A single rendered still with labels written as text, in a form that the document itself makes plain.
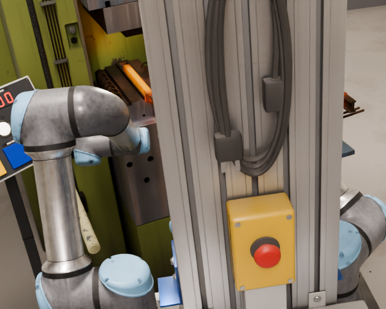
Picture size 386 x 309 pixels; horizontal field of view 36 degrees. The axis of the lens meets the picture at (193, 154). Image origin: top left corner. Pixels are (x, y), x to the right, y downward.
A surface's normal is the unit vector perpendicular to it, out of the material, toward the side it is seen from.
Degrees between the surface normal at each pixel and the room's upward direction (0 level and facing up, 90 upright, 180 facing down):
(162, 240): 90
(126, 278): 8
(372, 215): 36
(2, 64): 90
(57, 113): 63
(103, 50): 90
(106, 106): 67
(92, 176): 90
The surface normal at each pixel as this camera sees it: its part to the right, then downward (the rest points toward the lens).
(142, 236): 0.37, 0.44
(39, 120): -0.01, 0.16
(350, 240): -0.18, -0.79
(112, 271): 0.03, -0.86
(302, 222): 0.11, 0.50
